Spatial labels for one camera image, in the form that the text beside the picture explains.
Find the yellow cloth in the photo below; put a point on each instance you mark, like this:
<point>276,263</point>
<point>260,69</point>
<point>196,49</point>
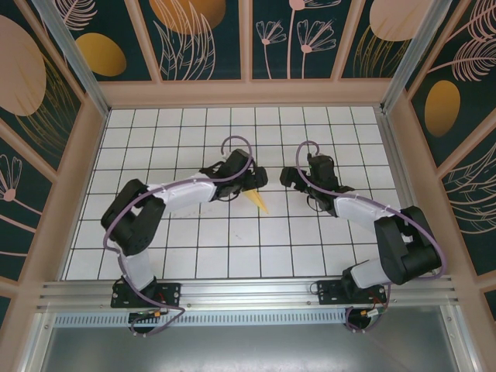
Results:
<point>256,199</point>

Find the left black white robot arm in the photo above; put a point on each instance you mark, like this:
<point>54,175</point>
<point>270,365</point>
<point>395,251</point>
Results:
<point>131,228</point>

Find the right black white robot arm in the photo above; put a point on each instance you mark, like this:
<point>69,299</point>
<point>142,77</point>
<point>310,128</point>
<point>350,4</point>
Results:
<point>410,255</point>

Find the small circuit board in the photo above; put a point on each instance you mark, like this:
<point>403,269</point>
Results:
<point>372,313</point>
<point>145,314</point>

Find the grey metal shelf panel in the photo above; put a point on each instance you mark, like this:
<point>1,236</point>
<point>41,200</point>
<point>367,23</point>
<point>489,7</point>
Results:
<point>248,348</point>

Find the aluminium side rail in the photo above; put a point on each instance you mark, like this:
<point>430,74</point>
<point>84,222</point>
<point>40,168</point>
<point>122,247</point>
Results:
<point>392,155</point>

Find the long aluminium mounting rail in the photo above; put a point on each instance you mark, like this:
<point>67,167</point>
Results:
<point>248,288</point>

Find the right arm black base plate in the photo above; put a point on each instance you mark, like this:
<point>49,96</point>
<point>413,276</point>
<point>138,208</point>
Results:
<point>327,292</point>

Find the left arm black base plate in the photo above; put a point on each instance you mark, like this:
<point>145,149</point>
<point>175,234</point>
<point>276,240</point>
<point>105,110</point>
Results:
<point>170,294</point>

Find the aluminium frame post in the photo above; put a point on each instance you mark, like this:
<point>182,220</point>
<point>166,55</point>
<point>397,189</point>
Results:
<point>412,58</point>
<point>77,58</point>

